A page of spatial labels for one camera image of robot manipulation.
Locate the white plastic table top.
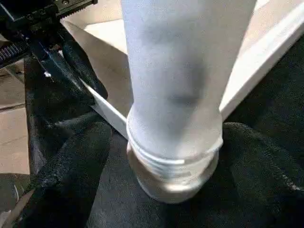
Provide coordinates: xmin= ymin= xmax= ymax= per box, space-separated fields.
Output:
xmin=60 ymin=0 xmax=304 ymax=205

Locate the white plastic table leg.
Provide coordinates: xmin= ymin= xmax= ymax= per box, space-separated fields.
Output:
xmin=120 ymin=0 xmax=225 ymax=181

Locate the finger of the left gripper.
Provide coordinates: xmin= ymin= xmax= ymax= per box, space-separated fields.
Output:
xmin=32 ymin=45 xmax=95 ymax=110
xmin=63 ymin=42 xmax=109 ymax=100

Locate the black work mat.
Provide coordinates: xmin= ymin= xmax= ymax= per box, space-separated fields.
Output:
xmin=23 ymin=42 xmax=304 ymax=228

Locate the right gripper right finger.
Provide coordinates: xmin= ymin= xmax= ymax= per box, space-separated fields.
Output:
xmin=219 ymin=123 xmax=304 ymax=228

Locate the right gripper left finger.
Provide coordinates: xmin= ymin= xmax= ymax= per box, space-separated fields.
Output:
xmin=20 ymin=122 xmax=114 ymax=228

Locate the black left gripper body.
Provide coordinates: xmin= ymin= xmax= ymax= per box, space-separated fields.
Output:
xmin=0 ymin=0 xmax=98 ymax=67

